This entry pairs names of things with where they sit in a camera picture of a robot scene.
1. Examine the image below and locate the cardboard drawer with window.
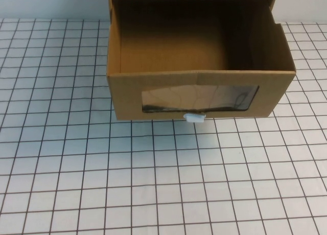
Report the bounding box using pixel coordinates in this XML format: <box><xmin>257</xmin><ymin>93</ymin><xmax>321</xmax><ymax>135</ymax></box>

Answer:
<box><xmin>106</xmin><ymin>0</ymin><xmax>298</xmax><ymax>124</ymax></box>

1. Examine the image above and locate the white grid-patterned tablecloth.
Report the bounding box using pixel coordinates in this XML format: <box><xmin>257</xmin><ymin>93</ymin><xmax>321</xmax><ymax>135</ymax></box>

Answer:
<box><xmin>0</xmin><ymin>17</ymin><xmax>327</xmax><ymax>235</ymax></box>

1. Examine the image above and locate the white plastic drawer handle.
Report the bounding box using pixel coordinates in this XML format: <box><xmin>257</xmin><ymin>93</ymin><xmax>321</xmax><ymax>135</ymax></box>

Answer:
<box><xmin>183</xmin><ymin>112</ymin><xmax>207</xmax><ymax>124</ymax></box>

